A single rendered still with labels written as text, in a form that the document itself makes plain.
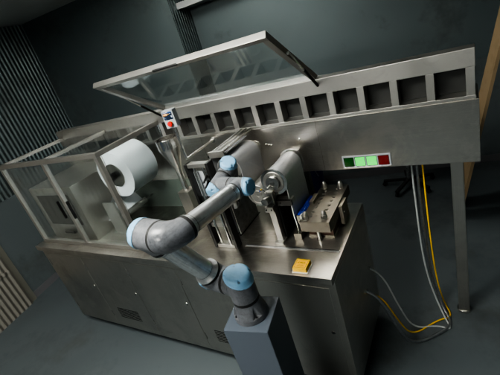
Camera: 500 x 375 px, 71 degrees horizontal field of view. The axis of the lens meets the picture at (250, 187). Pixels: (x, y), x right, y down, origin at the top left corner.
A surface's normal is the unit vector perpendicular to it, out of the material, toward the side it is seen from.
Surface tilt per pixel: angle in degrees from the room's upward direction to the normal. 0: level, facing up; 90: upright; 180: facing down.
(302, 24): 90
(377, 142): 90
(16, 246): 90
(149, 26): 90
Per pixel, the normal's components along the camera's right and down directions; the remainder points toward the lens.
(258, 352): -0.29, 0.48
